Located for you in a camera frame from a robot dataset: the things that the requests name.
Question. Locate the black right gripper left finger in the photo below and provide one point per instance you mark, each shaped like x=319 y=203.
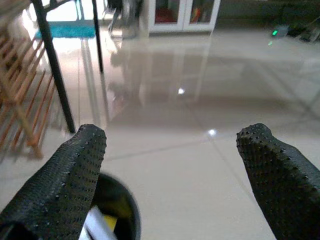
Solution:
x=55 y=190

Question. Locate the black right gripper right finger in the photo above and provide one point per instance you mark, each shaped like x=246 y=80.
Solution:
x=282 y=187

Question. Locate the white glass door cabinet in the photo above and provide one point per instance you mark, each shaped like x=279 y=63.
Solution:
x=183 y=15

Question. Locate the white paper trash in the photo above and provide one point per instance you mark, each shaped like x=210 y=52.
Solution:
x=96 y=225

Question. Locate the black metal table leg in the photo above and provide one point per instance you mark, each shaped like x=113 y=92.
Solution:
x=98 y=37
x=54 y=65

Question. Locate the grey device with green light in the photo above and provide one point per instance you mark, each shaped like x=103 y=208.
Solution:
x=281 y=31

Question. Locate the wooden slatted rack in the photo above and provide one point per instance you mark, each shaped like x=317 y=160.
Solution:
x=35 y=147

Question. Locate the yellow trash piece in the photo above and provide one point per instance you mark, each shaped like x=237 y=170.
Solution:
x=110 y=222

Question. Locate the black round rubbish bin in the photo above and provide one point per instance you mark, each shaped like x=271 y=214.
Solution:
x=131 y=210

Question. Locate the teal floor mat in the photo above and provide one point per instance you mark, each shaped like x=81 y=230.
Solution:
x=67 y=31

